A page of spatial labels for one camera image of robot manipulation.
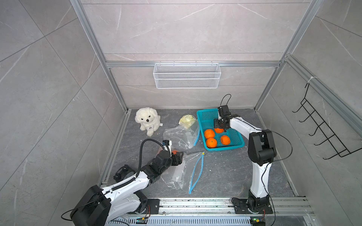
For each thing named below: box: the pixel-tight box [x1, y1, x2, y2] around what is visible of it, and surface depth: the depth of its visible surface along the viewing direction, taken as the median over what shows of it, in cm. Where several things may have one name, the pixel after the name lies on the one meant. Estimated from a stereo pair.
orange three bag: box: [220, 135, 231, 146], surface depth 95 cm
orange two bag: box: [204, 129, 215, 139], surface depth 99 cm
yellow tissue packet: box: [178, 114, 197, 129], surface depth 109 cm
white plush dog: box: [134, 106, 164, 137], surface depth 95 cm
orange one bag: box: [205, 137, 218, 149], surface depth 94 cm
